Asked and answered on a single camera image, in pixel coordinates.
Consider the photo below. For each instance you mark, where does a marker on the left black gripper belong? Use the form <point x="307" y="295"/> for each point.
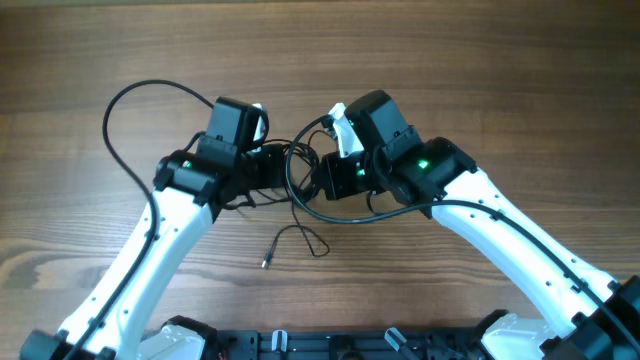
<point x="274" y="167"/>

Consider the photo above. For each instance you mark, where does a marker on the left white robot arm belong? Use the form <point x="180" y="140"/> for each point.
<point x="190" y="190"/>

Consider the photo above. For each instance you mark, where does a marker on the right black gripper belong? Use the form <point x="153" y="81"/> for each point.
<point x="336" y="185"/>

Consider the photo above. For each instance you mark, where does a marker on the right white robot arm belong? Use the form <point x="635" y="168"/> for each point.
<point x="584" y="313"/>

